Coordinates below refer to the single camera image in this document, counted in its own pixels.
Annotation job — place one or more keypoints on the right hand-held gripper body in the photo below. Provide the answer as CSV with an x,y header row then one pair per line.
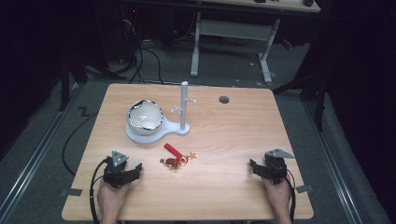
x,y
276,168

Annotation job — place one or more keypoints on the black metal stand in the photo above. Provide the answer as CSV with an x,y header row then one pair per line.
x,y
317,93
65,81

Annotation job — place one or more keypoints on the person's left hand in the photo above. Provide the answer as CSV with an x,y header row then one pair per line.
x,y
111,196

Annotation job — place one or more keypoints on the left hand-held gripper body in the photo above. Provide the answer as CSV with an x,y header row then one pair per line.
x,y
115,169

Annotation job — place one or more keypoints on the person's right hand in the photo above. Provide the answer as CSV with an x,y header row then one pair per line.
x,y
277,195

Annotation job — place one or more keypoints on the white-framed wooden desk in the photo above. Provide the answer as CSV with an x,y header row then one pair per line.
x,y
233,29

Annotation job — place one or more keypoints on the black computer mouse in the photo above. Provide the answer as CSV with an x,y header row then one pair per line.
x,y
308,2

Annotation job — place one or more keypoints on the metal floor rail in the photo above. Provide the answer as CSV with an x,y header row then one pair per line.
x,y
34,158
333,168

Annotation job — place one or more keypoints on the white bowl with silver rim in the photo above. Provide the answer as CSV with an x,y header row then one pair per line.
x,y
145,117

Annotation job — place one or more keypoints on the white peg stand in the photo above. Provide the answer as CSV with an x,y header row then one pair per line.
x,y
184,105

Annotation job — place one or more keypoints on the grey tape piece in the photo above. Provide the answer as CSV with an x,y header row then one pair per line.
x,y
74,192
304,188

